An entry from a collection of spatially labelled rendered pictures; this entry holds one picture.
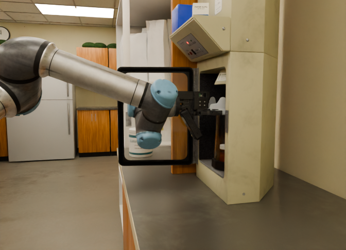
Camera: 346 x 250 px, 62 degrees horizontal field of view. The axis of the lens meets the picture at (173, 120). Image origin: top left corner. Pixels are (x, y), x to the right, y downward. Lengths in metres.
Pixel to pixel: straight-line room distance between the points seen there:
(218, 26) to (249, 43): 0.11
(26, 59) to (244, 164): 0.68
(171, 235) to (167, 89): 0.37
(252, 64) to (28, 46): 0.62
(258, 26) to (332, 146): 0.52
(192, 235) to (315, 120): 0.71
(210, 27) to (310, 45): 0.53
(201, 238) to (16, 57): 0.63
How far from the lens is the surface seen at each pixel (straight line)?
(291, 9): 1.43
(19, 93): 0.88
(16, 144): 5.98
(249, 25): 0.93
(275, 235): 0.80
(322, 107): 1.22
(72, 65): 0.78
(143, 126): 0.83
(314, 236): 0.83
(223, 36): 0.89
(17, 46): 0.82
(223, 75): 1.00
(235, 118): 0.90
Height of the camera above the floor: 1.29
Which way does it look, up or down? 6 degrees down
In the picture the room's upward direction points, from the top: straight up
